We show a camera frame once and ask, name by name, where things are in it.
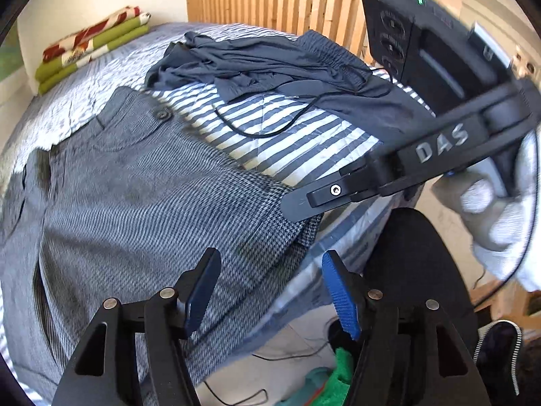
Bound black bag with zipper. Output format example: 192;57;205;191
472;320;541;406

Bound thin black cable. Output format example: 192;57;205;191
213;89;351;138

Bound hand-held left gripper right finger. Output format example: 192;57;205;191
321;249;493;406

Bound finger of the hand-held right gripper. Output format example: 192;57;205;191
281;161;383;223

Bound wooden slatted headboard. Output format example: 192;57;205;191
186;0;383;58

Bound folded green and red blanket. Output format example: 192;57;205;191
36;6;151;94

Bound striped bed sheet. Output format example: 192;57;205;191
0;21;438;404

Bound black floor cable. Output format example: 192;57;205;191
202;340;332;405

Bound grey checked pants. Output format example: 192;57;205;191
0;86;324;406

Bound wooden furniture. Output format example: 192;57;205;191
468;277;541;341

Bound person's right hand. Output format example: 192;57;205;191
431;129;541;293

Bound green cloth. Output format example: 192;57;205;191
275;347;355;406

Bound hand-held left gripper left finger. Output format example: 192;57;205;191
51;247;222;406

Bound dark blue pants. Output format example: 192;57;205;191
145;29;436;155

